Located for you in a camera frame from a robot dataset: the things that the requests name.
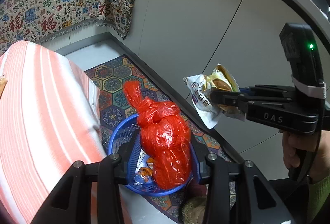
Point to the blue plastic basket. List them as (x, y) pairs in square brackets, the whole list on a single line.
[(137, 159)]

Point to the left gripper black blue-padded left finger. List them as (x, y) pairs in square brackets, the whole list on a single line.
[(70, 199)]

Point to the person's right hand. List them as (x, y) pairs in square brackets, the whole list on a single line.
[(291, 143)]

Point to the grey kitchen counter cabinet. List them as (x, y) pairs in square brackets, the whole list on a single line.
[(181, 38)]

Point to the beige snack bar packet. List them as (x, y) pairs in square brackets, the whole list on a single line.
[(3, 82)]

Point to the red plastic bag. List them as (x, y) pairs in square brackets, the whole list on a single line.
[(164, 136)]

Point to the colourful hexagon floor mat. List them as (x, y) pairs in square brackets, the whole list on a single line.
[(186, 205)]

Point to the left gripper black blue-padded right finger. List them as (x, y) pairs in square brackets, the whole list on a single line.
[(237, 193)]

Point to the crushed orange soda can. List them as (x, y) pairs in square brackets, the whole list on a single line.
[(145, 172)]

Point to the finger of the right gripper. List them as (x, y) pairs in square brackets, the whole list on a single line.
[(230, 102)]

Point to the pink striped tablecloth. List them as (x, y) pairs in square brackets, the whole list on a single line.
[(50, 118)]

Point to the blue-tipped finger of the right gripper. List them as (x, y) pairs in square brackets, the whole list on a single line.
[(268, 90)]

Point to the silver white snack wrapper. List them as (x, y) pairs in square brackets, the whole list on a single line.
[(209, 113)]

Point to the green yellow snack wrapper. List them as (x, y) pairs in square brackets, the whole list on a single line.
[(222, 79)]

